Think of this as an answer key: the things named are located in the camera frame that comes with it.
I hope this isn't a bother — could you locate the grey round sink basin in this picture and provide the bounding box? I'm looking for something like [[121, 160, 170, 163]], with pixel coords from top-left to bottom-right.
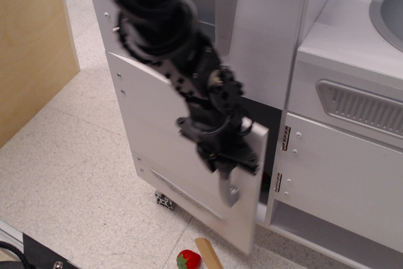
[[369, 0, 402, 52]]

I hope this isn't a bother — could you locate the white cupboard door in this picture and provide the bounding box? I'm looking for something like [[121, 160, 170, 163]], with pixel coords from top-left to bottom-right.
[[275, 114, 402, 251]]

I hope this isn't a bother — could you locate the white toy fridge cabinet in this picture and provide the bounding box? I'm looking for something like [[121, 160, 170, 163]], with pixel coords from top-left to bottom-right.
[[83, 0, 309, 235]]

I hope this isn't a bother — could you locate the plywood board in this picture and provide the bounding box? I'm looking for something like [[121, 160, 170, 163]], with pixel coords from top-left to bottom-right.
[[1, 0, 79, 146]]

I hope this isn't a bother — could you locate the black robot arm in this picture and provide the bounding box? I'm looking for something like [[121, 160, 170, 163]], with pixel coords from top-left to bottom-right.
[[114, 0, 258, 176]]

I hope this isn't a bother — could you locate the aluminium rail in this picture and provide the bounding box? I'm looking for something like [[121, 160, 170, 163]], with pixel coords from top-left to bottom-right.
[[0, 220, 24, 253]]

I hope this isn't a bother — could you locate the white toy kitchen counter unit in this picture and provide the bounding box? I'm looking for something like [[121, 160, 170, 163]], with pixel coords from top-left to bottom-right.
[[265, 0, 402, 268]]

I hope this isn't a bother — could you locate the aluminium extrusion foot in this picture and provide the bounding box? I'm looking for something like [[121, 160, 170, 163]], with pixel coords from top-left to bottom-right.
[[154, 190, 176, 211]]

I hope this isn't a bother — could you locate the black braided cable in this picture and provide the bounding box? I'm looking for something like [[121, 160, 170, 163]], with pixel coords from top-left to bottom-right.
[[0, 240, 32, 269]]

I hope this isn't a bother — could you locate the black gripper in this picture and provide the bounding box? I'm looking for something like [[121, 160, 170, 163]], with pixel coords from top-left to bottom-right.
[[176, 117, 258, 175]]

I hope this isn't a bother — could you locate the lower brass cupboard hinge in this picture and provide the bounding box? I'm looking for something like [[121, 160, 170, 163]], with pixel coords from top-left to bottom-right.
[[274, 173, 282, 192]]

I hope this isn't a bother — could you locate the red toy strawberry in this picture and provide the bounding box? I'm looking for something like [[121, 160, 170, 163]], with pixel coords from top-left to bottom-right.
[[176, 249, 202, 269]]

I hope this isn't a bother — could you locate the grey vent panel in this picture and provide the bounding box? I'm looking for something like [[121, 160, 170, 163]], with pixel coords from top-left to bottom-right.
[[315, 79, 402, 138]]

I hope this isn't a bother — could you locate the silver fridge door handle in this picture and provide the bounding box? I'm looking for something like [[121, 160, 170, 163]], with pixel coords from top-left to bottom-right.
[[217, 117, 256, 209]]

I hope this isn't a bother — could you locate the wooden spatula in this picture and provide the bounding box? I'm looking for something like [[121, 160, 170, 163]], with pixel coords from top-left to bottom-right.
[[195, 238, 224, 269]]

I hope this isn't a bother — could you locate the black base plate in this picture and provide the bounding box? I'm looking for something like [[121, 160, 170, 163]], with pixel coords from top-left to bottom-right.
[[23, 233, 79, 269]]

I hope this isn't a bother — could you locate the brass cupboard hinge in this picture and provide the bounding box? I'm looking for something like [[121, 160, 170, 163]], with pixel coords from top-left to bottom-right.
[[281, 125, 291, 151], [274, 173, 282, 192]]

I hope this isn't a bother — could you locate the upper brass cupboard hinge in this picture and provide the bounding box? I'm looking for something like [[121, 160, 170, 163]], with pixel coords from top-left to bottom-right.
[[281, 125, 291, 151]]

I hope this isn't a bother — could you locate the white fridge door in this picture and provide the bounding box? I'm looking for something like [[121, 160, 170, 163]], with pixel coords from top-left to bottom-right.
[[106, 52, 263, 254]]

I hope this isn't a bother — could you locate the red toy chili pepper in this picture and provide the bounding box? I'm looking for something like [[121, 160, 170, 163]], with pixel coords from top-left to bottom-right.
[[262, 172, 271, 186]]

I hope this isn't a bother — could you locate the silver fridge door emblem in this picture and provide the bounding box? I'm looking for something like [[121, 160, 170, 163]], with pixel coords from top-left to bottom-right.
[[150, 169, 225, 220]]

